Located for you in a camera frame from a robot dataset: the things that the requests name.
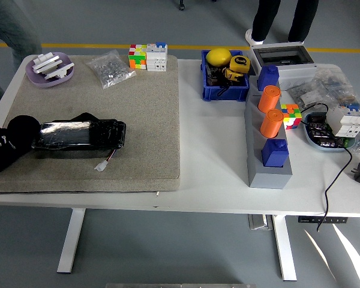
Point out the yellow round tape measure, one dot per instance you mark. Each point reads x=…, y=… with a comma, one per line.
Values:
x=240, y=63

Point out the black plastic-wrapped panel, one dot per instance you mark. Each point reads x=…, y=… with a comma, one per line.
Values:
x=78, y=135

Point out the grey-brown mat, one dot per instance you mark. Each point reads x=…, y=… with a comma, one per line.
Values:
x=138, y=120

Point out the orange cylinder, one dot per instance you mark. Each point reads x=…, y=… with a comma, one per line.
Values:
x=268, y=100
x=270, y=124

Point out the white circuit breaker row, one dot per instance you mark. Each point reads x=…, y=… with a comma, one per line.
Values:
x=342, y=120

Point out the black parts in bin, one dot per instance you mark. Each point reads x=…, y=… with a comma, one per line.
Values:
x=213, y=75

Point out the grey distribution box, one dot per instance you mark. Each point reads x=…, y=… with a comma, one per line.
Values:
x=297, y=70

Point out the grey metal box under table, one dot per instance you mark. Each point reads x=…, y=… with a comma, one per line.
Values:
x=259, y=222

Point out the white plastic long bar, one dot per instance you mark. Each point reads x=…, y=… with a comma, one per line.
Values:
x=48, y=64

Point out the black chair wheel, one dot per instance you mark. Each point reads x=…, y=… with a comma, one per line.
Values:
x=182, y=6

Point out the white table leg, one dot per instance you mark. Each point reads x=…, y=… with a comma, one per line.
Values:
x=285, y=249
x=72, y=240

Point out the light blue tray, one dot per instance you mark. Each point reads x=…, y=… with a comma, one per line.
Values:
x=330, y=149

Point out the black rag with white print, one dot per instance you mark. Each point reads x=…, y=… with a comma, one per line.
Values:
x=12, y=144

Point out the person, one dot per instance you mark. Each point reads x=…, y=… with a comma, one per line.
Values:
x=12, y=24
x=270, y=18

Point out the purple dish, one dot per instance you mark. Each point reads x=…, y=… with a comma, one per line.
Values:
x=40, y=81

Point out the clear bag of small parts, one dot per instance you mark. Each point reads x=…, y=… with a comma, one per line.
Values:
x=336, y=84
x=307, y=97

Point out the colourful cube with white faces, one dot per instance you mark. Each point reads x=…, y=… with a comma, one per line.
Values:
x=137, y=58

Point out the dark circuit boards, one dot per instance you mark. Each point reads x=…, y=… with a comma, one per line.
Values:
x=318, y=132

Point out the white and blue circuit breaker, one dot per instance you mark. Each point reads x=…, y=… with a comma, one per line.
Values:
x=156, y=58

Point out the white plastic T piece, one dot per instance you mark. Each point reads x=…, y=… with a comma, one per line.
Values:
x=58, y=72

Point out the blue block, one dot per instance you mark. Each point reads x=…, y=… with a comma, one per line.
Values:
x=274, y=156
x=267, y=78

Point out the yellow and black tape measure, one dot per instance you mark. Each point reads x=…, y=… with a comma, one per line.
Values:
x=234, y=76

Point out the black table control panel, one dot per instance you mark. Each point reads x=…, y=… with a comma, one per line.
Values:
x=322, y=220

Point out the white plastic block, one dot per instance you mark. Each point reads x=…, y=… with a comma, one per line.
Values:
x=46, y=57

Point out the yellow lemon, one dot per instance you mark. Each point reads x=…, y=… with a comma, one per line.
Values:
x=218, y=57

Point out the grey block holder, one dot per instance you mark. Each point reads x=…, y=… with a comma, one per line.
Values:
x=270, y=178

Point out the blue plastic bin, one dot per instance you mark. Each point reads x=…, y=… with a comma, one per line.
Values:
x=225, y=93

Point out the colourful magic cube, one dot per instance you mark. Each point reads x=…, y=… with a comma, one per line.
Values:
x=291, y=116

